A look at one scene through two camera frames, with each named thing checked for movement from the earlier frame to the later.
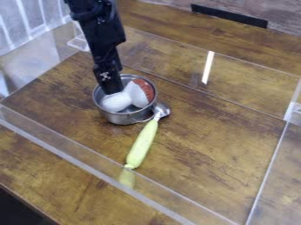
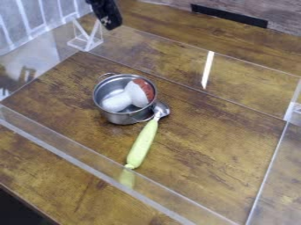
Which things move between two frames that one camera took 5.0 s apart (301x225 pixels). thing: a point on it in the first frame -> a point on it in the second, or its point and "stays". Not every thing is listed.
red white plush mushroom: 137,94 stays
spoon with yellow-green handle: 144,141 stays
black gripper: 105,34 -> 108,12
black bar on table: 228,15 stays
